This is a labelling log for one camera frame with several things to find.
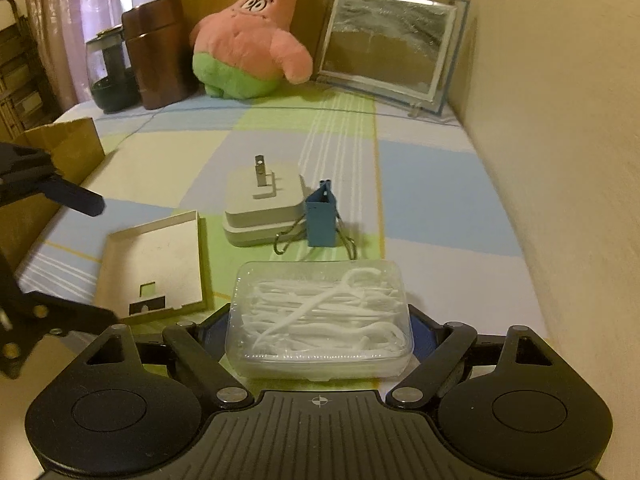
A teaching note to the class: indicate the cardboard box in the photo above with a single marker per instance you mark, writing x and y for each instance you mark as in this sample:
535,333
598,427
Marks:
75,145

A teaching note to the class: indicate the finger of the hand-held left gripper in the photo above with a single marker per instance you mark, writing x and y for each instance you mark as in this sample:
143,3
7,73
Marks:
75,315
75,197

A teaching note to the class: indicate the clear floss pick box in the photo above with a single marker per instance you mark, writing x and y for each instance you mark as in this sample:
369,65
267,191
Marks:
320,320

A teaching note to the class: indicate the brown wooden container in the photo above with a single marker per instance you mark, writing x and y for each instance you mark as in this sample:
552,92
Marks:
160,55

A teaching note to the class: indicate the dark glass jar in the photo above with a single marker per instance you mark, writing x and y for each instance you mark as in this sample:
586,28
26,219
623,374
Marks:
112,90

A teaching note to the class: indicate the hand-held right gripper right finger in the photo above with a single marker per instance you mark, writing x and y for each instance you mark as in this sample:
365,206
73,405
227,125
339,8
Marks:
422,332

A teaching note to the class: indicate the checked bed sheet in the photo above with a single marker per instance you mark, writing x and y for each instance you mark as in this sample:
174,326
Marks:
430,200

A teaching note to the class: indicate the glass picture frame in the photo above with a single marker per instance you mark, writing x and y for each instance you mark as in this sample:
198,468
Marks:
385,45

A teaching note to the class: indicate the blue binder clip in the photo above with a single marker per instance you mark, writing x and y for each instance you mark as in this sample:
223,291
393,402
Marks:
320,220

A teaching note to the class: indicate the white shallow box tray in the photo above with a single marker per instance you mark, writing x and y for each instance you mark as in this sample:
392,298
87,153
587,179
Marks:
155,260

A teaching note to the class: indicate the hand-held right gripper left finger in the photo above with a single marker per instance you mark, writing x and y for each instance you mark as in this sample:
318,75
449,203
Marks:
212,332

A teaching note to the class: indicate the white power adapter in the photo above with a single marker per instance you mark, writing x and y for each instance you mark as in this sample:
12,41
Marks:
260,210

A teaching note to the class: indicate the wooden shelf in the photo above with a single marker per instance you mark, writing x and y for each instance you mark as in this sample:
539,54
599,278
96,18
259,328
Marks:
17,80

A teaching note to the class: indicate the pink starfish plush toy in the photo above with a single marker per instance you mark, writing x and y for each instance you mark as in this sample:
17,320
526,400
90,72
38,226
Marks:
240,45

